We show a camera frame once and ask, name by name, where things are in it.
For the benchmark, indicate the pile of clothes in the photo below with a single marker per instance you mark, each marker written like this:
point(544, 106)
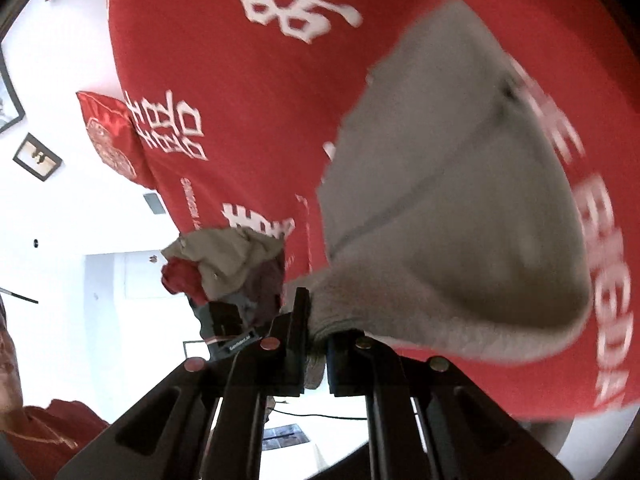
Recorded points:
point(220, 260)

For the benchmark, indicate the red printed blanket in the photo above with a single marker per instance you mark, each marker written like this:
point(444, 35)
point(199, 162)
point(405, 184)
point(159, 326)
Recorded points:
point(225, 85)

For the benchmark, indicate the small black picture frame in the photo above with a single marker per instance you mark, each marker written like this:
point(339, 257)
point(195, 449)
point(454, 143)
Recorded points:
point(37, 157)

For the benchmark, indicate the grey sweater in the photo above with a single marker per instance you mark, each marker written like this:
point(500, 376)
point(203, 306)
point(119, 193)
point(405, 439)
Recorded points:
point(450, 210)

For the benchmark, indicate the white door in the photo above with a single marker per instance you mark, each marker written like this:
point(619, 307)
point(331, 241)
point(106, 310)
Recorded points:
point(125, 335)

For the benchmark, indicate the black rod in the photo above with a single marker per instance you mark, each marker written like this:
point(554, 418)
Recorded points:
point(20, 296)

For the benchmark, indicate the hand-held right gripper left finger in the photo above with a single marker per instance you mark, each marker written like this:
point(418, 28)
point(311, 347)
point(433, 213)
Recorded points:
point(297, 340)

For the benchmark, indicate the large black picture frame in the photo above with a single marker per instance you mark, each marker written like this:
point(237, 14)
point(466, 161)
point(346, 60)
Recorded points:
point(6, 110)

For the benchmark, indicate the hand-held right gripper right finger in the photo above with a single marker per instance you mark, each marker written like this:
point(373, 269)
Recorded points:
point(340, 365)

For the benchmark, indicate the grey wall switch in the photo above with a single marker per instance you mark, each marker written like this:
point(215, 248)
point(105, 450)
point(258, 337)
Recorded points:
point(154, 203)

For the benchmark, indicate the red garment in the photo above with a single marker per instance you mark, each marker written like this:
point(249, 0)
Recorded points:
point(180, 277)

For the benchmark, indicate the dark patterned mat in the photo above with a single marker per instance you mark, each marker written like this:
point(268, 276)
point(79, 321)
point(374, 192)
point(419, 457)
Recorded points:
point(287, 437)

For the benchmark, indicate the person's torso in red shirt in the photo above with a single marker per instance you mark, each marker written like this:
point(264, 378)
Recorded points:
point(40, 435)

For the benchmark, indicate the dark brown garment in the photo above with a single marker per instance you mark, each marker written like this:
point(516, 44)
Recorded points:
point(262, 285)

